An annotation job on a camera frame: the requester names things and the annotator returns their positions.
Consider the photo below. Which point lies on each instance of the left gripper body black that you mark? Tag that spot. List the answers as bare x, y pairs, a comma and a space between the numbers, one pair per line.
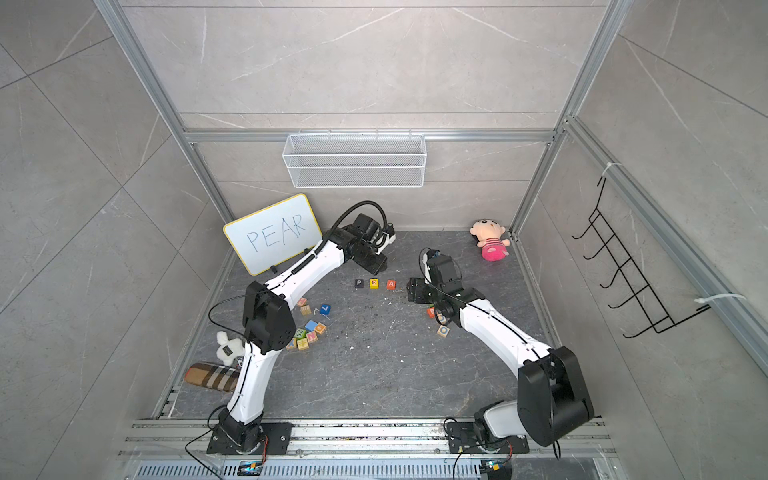
371, 260

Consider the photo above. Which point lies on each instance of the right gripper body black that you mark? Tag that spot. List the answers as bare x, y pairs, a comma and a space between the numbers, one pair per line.
425, 292

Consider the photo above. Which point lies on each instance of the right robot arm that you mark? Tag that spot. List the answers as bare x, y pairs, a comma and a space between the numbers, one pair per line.
552, 396

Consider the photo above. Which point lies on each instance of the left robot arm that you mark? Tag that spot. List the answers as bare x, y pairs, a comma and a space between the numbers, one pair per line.
269, 325

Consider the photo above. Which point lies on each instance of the pink plush doll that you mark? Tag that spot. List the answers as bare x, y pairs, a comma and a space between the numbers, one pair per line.
491, 240

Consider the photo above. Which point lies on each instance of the white plush toy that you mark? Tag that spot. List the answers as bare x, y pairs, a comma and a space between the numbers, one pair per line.
229, 349

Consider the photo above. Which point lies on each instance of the plaid brown pouch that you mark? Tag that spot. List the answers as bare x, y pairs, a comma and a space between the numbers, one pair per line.
212, 376

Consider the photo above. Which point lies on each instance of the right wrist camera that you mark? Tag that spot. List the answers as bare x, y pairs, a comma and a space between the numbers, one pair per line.
437, 267

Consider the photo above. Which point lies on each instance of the whiteboard with yellow frame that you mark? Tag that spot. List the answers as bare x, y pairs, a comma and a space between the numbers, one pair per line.
274, 234

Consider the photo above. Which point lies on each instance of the white wire mesh basket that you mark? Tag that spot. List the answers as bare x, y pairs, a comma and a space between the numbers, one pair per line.
355, 160

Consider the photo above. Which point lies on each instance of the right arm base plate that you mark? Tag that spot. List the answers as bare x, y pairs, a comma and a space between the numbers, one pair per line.
463, 438

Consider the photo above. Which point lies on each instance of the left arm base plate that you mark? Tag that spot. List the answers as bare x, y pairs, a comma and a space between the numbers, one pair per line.
272, 438

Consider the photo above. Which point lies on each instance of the black wire hook rack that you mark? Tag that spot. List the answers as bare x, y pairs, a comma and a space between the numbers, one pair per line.
655, 316

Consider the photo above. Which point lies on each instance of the aluminium rail front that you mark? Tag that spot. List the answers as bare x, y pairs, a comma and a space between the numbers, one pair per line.
340, 438

